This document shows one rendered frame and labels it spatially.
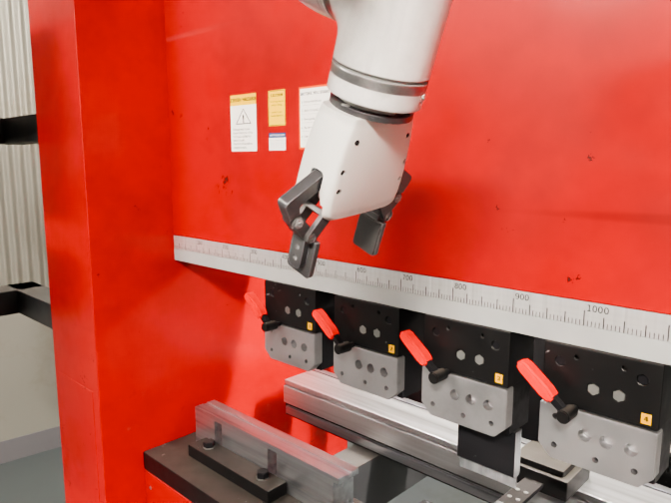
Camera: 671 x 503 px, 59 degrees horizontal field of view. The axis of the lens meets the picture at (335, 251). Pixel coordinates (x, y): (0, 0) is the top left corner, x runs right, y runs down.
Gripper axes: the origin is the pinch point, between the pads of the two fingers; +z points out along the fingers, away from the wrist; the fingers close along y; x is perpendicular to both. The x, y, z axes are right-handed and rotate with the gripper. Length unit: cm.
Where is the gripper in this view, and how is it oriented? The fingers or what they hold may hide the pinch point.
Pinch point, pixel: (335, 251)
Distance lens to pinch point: 59.1
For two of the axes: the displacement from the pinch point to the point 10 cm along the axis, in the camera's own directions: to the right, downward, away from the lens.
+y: -7.1, 2.2, -6.7
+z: -2.1, 8.4, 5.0
